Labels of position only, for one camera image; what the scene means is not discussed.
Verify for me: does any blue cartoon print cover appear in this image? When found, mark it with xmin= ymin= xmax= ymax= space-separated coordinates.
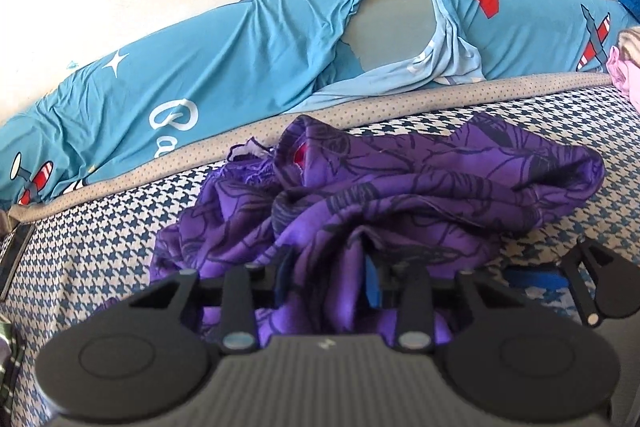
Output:
xmin=0 ymin=0 xmax=640 ymax=212

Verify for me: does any pale blue cloth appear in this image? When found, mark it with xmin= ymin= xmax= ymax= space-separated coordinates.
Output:
xmin=300 ymin=0 xmax=488 ymax=112

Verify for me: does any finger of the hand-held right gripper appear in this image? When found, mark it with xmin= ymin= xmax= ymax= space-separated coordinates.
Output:
xmin=504 ymin=238 xmax=640 ymax=330

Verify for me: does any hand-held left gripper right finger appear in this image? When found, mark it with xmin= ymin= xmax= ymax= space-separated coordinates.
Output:
xmin=364 ymin=257 xmax=503 ymax=354

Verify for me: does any beige striped knit garment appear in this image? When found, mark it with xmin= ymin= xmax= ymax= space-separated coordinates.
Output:
xmin=617 ymin=27 xmax=640 ymax=68

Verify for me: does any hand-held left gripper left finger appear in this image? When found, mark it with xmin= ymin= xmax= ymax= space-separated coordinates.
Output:
xmin=127 ymin=257 xmax=296 ymax=354

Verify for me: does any green striped garment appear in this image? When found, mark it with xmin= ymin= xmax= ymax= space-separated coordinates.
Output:
xmin=0 ymin=322 xmax=26 ymax=413

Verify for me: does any purple floral shirt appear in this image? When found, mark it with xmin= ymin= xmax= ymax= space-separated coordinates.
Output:
xmin=150 ymin=112 xmax=608 ymax=348

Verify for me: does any pink garment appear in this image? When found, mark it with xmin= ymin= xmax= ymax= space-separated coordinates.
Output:
xmin=605 ymin=47 xmax=640 ymax=112

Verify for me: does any black smartphone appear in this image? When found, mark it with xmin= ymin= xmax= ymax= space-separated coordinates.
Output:
xmin=0 ymin=222 xmax=36 ymax=303

